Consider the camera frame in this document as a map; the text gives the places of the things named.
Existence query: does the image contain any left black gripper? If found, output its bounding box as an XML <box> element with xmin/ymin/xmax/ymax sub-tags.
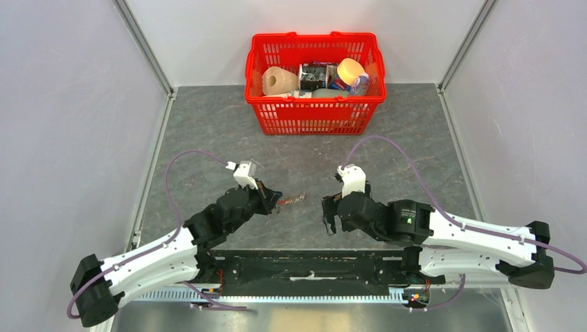
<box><xmin>226</xmin><ymin>178</ymin><xmax>282</xmax><ymax>233</ymax></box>

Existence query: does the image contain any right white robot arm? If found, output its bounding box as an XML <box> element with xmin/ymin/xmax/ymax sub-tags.
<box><xmin>321</xmin><ymin>192</ymin><xmax>554</xmax><ymax>290</ymax></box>

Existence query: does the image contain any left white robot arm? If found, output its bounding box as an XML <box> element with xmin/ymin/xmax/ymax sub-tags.
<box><xmin>66</xmin><ymin>181</ymin><xmax>283</xmax><ymax>328</ymax></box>

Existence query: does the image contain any red plastic shopping basket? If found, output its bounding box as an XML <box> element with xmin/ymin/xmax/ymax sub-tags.
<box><xmin>244</xmin><ymin>32</ymin><xmax>386</xmax><ymax>135</ymax></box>

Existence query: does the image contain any toilet paper roll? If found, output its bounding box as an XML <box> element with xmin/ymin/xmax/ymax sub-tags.
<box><xmin>262</xmin><ymin>66</ymin><xmax>299</xmax><ymax>95</ymax></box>

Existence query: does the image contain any clear plastic bottle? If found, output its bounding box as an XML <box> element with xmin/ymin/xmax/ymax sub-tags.
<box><xmin>349</xmin><ymin>73</ymin><xmax>370</xmax><ymax>96</ymax></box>

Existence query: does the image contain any dark snack packet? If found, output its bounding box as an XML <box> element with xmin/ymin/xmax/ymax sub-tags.
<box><xmin>298</xmin><ymin>64</ymin><xmax>327</xmax><ymax>91</ymax></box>

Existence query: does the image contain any orange sponge disc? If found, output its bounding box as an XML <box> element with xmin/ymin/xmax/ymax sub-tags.
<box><xmin>336</xmin><ymin>57</ymin><xmax>365</xmax><ymax>86</ymax></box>

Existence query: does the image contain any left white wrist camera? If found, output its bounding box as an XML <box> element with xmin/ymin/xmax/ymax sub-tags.
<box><xmin>226</xmin><ymin>160</ymin><xmax>259</xmax><ymax>190</ymax></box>

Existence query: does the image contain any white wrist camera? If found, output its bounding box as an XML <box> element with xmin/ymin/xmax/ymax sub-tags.
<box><xmin>336</xmin><ymin>164</ymin><xmax>367</xmax><ymax>198</ymax></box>
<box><xmin>226</xmin><ymin>160</ymin><xmax>259</xmax><ymax>190</ymax></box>

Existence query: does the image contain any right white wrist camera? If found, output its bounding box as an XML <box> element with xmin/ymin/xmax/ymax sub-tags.
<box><xmin>336</xmin><ymin>164</ymin><xmax>367</xmax><ymax>198</ymax></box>

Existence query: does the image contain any white toothed cable strip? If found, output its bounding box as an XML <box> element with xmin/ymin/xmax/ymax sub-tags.
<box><xmin>135</xmin><ymin>286</ymin><xmax>408</xmax><ymax>304</ymax></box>

